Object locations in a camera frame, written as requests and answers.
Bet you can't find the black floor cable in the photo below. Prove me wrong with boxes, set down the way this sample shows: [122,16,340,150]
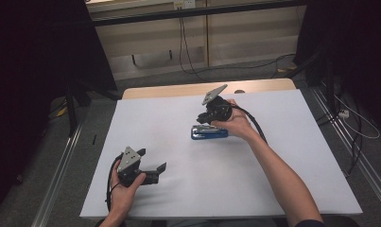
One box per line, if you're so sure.
[206,52,297,79]

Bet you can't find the white floor cable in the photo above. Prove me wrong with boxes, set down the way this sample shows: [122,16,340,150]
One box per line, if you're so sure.
[333,94,381,140]

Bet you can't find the person's right hand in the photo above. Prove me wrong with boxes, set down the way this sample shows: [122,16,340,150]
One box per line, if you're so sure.
[210,98,252,142]

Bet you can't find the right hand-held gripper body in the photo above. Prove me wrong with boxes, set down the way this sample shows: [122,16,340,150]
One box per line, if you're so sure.
[200,83,234,123]

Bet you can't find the dark curtain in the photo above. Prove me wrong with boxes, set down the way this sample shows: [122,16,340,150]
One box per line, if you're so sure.
[293,0,381,133]
[0,0,118,218]

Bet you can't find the black hanging cables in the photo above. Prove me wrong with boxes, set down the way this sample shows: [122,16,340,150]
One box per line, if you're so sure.
[178,8,209,83]

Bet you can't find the person's left hand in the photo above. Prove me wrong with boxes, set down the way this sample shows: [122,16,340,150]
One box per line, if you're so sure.
[110,160,147,219]

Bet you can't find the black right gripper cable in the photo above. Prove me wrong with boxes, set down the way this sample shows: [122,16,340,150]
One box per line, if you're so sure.
[231,104,268,146]

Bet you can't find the aluminium floor rail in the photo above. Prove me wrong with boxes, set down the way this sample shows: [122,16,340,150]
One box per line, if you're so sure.
[30,121,84,227]
[310,86,381,207]

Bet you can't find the person's grey clothing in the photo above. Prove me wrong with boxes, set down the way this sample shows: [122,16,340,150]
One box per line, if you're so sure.
[165,218,279,227]

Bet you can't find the white table mat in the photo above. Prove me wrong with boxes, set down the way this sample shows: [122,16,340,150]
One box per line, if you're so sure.
[79,89,364,219]

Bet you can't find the black metal stand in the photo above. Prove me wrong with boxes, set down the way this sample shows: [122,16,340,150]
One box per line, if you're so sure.
[284,50,340,127]
[63,79,123,138]

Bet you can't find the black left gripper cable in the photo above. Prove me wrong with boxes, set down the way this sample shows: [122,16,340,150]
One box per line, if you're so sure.
[105,152,125,213]

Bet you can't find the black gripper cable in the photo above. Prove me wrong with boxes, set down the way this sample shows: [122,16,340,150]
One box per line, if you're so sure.
[231,104,268,146]
[105,152,125,213]

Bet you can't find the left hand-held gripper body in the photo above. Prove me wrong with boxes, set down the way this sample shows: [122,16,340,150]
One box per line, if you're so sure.
[116,146,147,188]

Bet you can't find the white wall socket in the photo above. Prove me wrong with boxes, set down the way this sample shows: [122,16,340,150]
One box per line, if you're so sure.
[173,0,198,10]

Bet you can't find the black horizontal bar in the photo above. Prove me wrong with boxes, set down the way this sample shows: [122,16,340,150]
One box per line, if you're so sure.
[91,0,307,27]

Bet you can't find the blue stapler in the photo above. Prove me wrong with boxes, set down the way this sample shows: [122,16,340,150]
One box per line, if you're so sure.
[190,124,230,141]

